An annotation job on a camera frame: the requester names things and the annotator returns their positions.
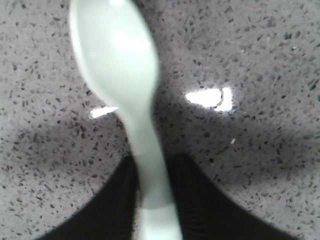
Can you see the mint green plastic spoon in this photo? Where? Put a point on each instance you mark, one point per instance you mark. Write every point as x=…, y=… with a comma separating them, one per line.
x=118, y=60

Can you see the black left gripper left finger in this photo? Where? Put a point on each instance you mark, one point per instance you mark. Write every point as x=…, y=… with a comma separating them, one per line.
x=109, y=215

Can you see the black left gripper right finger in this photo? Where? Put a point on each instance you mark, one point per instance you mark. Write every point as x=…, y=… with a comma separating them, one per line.
x=206, y=213

